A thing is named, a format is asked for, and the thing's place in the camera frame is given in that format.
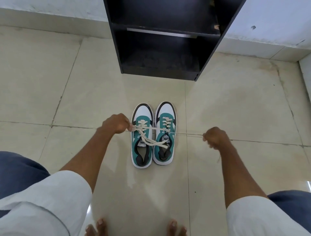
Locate person's right foot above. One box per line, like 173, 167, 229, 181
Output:
167, 219, 188, 236

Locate person's foot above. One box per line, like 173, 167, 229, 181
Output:
167, 219, 188, 236
85, 218, 109, 236

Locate long white shoelace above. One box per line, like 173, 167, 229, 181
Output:
129, 120, 222, 164

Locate person's left forearm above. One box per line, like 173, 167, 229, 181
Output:
59, 128, 115, 194

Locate white shirt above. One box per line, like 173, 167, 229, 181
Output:
0, 170, 311, 236

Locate teal and white sneaker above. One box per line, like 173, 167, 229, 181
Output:
152, 101, 177, 166
131, 103, 155, 169

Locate person's right hand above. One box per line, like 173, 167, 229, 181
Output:
202, 126, 230, 150

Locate person's left foot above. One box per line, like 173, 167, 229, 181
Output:
85, 218, 109, 236

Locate blue trousers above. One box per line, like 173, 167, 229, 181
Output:
0, 151, 311, 234

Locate person's left hand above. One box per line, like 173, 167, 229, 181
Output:
101, 113, 134, 136

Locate black shelf unit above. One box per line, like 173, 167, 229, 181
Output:
103, 0, 247, 82

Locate person's right forearm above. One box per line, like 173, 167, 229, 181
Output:
217, 143, 270, 210

